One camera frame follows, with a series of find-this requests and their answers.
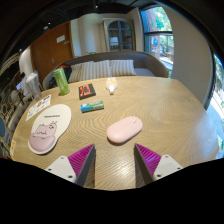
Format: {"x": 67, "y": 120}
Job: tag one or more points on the small white orange-labelled bottle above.
{"x": 111, "y": 84}

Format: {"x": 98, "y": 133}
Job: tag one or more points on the white pig-print mouse pad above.
{"x": 48, "y": 128}

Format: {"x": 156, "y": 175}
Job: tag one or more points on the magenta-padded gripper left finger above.
{"x": 63, "y": 166}

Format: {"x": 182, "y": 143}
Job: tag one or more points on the clear plastic bottle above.
{"x": 33, "y": 86}

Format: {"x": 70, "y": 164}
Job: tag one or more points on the arched glass-door cabinet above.
{"x": 119, "y": 35}

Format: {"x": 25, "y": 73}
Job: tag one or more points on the grey curved sofa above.
{"x": 146, "y": 63}

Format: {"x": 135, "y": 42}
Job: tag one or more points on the white sticker sheet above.
{"x": 38, "y": 106}

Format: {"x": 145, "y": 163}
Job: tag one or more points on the striped cushion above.
{"x": 75, "y": 72}
{"x": 122, "y": 67}
{"x": 96, "y": 69}

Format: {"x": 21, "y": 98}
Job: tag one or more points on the black and orange box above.
{"x": 87, "y": 91}

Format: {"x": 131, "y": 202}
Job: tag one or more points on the black and red backpack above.
{"x": 61, "y": 71}

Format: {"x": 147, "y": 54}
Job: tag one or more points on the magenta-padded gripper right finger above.
{"x": 163, "y": 165}

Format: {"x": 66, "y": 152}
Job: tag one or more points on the brown wooden door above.
{"x": 51, "y": 53}

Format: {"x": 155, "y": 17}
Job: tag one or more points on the pink computer mouse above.
{"x": 124, "y": 129}

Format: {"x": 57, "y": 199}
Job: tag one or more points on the green drink can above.
{"x": 61, "y": 81}

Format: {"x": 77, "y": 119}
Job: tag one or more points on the green and white packet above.
{"x": 92, "y": 106}

